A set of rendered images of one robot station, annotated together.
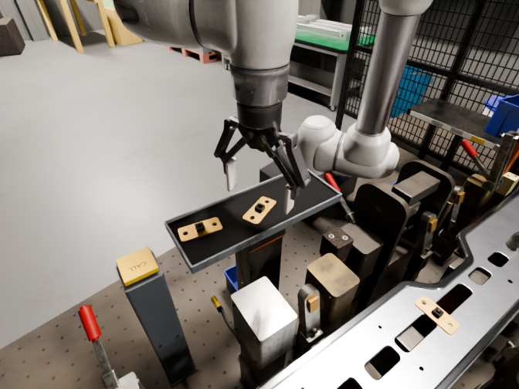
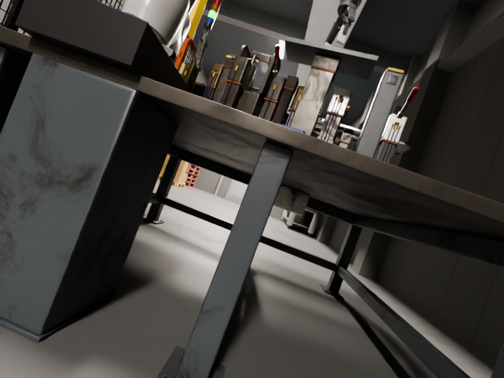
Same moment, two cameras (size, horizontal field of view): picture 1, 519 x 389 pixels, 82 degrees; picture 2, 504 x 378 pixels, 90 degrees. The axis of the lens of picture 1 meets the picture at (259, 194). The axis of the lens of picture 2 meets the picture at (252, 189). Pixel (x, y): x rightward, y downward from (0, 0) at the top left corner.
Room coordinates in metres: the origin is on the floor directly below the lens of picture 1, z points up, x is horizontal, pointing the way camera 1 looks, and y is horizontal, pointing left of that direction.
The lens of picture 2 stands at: (1.27, 0.68, 0.52)
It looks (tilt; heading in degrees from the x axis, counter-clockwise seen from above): 1 degrees up; 227
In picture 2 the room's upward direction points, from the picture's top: 21 degrees clockwise
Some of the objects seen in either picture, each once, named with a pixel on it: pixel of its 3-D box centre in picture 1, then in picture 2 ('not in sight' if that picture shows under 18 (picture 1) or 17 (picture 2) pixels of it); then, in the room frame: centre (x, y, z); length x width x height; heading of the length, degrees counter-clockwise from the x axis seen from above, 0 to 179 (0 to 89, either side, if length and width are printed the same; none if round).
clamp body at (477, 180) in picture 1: (453, 221); (179, 95); (0.73, -0.66, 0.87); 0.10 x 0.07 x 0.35; 33
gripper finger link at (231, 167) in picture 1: (232, 174); (343, 34); (0.51, 0.06, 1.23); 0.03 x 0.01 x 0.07; 148
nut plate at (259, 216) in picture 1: (259, 208); not in sight; (0.48, 0.00, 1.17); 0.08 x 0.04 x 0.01; 148
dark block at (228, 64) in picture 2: not in sight; (220, 98); (0.63, -0.44, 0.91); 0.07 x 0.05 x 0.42; 33
